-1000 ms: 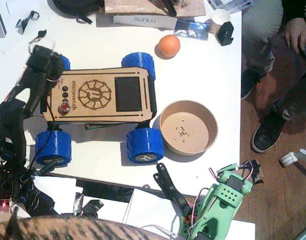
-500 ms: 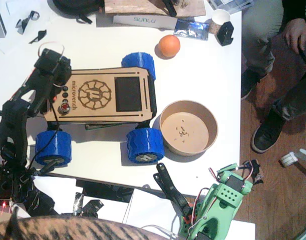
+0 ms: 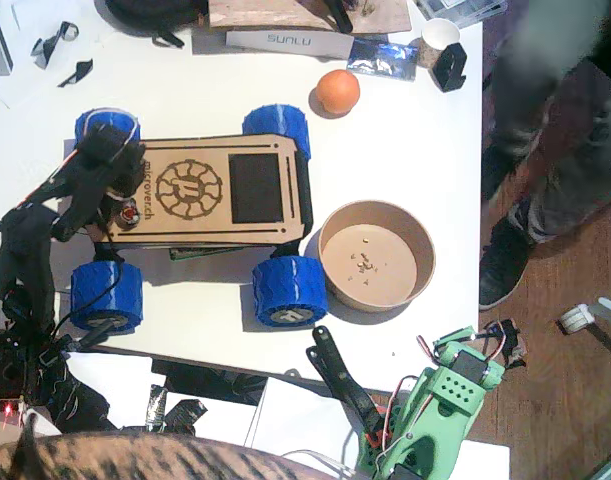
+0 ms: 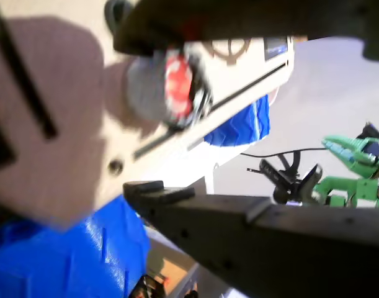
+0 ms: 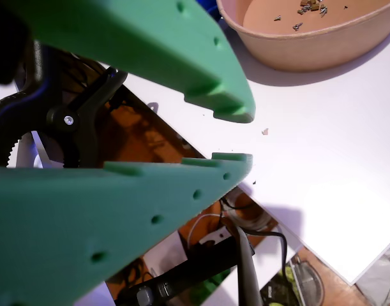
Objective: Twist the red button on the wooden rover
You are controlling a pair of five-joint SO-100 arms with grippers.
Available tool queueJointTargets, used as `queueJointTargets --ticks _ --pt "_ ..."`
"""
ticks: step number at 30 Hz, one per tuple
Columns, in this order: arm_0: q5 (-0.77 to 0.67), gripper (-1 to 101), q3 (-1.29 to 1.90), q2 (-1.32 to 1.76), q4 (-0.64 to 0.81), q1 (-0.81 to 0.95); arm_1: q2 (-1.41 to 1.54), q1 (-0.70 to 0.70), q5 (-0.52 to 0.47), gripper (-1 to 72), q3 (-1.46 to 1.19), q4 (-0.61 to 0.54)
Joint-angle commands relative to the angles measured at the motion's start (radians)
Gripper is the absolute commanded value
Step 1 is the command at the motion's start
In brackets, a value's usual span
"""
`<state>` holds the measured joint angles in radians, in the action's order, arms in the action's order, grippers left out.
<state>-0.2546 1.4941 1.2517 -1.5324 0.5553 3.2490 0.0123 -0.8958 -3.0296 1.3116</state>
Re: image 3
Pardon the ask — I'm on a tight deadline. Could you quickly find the blue rover wheel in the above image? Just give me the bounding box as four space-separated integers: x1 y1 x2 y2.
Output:
251 255 330 331
69 259 145 334
74 107 141 151
242 103 312 161

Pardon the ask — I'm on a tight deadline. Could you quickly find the white caster wheel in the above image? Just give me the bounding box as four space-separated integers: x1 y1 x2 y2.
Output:
557 303 597 335

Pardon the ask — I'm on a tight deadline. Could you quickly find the wooden deck rover body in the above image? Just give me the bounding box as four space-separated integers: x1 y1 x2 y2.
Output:
63 132 316 261

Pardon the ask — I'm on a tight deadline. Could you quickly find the black shoe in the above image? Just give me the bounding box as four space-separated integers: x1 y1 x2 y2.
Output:
481 142 524 206
478 217 536 312

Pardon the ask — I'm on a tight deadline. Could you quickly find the black plastic scrap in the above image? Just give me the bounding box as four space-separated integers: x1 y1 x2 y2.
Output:
57 58 95 89
30 20 80 69

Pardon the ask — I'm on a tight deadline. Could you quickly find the grey metal bar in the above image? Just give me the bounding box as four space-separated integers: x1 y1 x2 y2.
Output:
587 297 611 366

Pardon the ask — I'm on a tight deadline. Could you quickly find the green circuit board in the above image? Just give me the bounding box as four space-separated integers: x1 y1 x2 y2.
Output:
169 244 236 262

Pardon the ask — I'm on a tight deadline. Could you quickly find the white foam board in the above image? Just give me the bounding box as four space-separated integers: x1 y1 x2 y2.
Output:
454 439 511 480

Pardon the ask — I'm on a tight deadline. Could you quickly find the black rectangular rover panel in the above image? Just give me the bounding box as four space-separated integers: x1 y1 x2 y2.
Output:
228 153 285 225

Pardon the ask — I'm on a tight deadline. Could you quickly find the black spring clamp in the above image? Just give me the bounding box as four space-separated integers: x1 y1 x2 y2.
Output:
67 319 121 351
304 324 386 441

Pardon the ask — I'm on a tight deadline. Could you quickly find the brown paper bowl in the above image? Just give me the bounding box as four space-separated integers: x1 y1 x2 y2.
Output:
317 199 437 314

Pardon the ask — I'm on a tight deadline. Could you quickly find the white paper sheet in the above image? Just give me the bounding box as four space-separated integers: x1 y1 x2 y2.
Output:
67 352 159 431

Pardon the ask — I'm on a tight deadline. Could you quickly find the white SUNLU box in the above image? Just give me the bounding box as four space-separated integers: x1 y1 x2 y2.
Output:
224 29 355 60

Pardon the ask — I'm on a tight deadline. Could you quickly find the wooden board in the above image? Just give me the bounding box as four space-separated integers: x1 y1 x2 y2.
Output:
208 0 413 35

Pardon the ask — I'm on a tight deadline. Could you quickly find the grey trouser leg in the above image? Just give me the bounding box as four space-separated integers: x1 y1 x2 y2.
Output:
484 49 611 241

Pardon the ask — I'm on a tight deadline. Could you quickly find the orange fruit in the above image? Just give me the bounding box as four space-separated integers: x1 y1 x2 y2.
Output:
314 69 361 117

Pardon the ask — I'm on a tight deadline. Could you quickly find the black crumpled bag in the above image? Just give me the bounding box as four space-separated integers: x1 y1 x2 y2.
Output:
49 369 119 434

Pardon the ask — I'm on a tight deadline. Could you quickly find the small board with red LED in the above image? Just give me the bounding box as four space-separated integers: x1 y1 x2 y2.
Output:
0 394 29 426

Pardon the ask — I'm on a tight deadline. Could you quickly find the blue foil packet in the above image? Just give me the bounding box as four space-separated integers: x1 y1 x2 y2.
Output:
345 38 420 82

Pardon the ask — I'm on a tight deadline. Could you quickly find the brown striped fabric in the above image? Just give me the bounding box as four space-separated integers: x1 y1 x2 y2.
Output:
0 414 336 480

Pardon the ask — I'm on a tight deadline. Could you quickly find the grey green garment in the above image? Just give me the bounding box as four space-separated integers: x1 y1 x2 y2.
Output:
494 0 611 91

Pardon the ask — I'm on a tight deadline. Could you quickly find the white paper cup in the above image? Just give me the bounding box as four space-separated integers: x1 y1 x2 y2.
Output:
417 18 461 69

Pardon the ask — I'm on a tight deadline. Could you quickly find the clear plastic case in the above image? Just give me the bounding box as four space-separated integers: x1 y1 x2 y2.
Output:
417 0 509 29

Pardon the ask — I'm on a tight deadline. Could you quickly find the white red servo wire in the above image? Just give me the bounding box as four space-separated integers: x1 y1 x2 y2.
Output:
77 107 141 151

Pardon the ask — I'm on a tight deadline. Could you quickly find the black cable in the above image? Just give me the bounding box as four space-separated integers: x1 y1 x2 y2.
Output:
52 257 124 334

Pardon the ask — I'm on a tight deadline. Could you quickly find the black bag with strap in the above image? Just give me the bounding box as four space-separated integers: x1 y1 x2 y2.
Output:
104 0 209 49

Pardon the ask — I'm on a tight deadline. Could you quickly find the black tool handle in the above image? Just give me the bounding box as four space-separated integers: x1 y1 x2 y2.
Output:
322 0 355 35

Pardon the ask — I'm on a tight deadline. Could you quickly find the black plastic bracket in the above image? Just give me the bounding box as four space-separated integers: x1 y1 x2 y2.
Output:
431 43 469 94

